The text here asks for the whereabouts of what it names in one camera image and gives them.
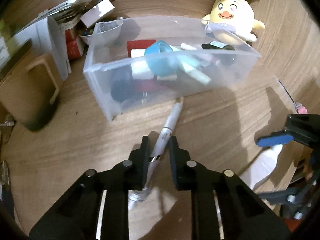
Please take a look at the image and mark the brown jar with dark lid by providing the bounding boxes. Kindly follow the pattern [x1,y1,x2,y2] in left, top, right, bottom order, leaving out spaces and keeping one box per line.
[1,39,63,131]

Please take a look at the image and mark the dark green spray bottle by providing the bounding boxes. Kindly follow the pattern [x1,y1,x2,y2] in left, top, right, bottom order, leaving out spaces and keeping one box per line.
[201,41,235,50]

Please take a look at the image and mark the small white cardboard box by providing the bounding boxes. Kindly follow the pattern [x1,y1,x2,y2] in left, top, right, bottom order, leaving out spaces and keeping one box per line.
[80,0,115,28]

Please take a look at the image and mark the white pen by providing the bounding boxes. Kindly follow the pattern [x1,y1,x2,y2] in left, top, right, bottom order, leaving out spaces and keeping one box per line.
[128,97,184,210]

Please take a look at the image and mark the clear plastic storage bin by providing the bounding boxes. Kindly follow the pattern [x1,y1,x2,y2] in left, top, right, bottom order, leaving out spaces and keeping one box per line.
[83,16,260,121]

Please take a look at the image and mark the pale green cosmetic tube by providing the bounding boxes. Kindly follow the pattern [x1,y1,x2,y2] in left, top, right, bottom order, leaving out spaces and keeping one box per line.
[181,61,211,86]

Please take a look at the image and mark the black comb with pink charm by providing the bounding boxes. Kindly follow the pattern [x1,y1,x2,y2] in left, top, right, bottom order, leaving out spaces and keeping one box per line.
[276,77,308,114]

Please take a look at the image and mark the pink-capped white tube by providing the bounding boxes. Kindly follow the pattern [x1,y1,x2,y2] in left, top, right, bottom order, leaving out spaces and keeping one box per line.
[180,43,197,50]

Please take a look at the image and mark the white bowl of trinkets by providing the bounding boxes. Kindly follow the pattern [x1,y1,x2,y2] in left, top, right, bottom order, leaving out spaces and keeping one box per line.
[80,17,123,46]

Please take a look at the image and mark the yellow chick bunny plush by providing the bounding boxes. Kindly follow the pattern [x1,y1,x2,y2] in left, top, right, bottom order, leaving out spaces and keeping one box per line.
[201,0,265,43]

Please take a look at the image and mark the red paper packet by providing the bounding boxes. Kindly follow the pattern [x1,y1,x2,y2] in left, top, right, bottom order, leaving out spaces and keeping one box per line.
[127,39,156,57]

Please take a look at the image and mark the stack of papers and books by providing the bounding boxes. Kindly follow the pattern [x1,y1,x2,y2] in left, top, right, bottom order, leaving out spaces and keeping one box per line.
[13,0,92,81]

